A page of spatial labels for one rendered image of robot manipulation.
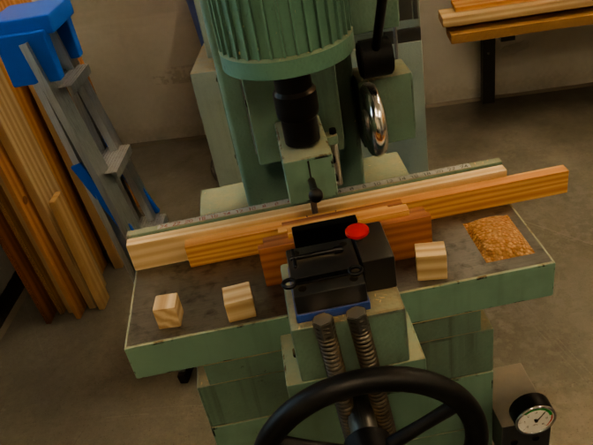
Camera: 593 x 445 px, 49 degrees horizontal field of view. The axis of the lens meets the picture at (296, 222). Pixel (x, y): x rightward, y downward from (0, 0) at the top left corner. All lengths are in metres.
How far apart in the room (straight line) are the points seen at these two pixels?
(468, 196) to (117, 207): 1.02
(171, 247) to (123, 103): 2.63
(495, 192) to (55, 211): 1.62
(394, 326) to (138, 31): 2.81
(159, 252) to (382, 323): 0.40
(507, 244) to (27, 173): 1.69
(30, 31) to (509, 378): 1.24
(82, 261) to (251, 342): 1.56
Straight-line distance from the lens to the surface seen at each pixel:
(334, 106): 1.00
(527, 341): 2.11
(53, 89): 1.65
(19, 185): 2.31
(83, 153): 1.69
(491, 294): 0.94
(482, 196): 1.04
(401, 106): 1.10
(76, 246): 2.39
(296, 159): 0.89
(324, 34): 0.80
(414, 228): 0.92
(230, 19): 0.80
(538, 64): 3.57
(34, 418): 2.26
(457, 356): 1.00
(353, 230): 0.80
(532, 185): 1.06
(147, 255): 1.03
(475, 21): 2.88
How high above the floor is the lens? 1.49
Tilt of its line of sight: 33 degrees down
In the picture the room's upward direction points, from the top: 11 degrees counter-clockwise
